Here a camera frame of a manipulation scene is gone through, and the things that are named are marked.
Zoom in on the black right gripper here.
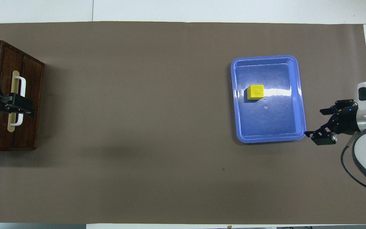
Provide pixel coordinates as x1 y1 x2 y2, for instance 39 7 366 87
304 100 360 146

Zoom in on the wooden drawer with white handle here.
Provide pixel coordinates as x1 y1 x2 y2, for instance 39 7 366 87
0 45 41 148

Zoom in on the yellow block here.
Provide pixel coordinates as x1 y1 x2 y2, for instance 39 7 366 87
247 84 264 101

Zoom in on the blue plastic tray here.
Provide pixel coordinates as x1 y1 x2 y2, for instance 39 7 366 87
231 55 307 143

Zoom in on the brown table mat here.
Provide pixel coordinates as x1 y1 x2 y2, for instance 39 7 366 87
0 21 366 225

